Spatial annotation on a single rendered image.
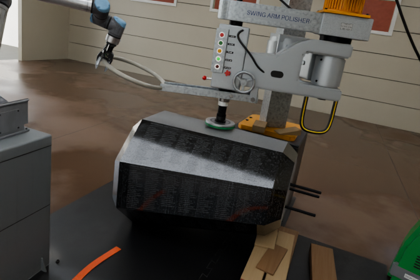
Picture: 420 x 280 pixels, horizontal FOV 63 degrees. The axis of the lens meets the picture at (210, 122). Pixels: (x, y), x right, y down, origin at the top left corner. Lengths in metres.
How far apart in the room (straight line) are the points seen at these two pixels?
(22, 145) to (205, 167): 1.03
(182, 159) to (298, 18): 1.15
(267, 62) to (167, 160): 0.91
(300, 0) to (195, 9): 6.18
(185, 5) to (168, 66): 1.62
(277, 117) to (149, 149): 1.21
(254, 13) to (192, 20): 6.71
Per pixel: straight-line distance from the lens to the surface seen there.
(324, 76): 2.36
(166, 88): 2.43
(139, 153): 2.32
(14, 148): 1.91
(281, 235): 2.59
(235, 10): 2.28
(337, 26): 2.32
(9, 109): 1.99
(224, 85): 2.31
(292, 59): 2.30
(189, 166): 2.20
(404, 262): 2.84
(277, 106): 2.96
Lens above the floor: 1.54
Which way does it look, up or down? 16 degrees down
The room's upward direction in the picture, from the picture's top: 9 degrees clockwise
